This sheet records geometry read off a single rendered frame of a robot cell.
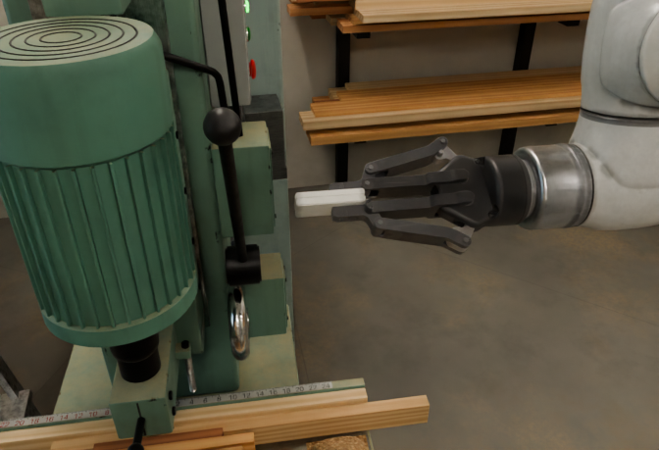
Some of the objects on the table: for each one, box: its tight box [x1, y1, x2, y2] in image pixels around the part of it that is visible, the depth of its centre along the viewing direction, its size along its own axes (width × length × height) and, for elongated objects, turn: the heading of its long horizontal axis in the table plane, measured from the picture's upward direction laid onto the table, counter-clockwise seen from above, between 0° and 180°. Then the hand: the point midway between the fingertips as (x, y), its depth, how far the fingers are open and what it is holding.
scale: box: [0, 381, 332, 428], centre depth 85 cm, size 50×1×1 cm, turn 99°
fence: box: [0, 377, 365, 432], centre depth 87 cm, size 60×2×6 cm, turn 99°
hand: (329, 203), depth 59 cm, fingers closed
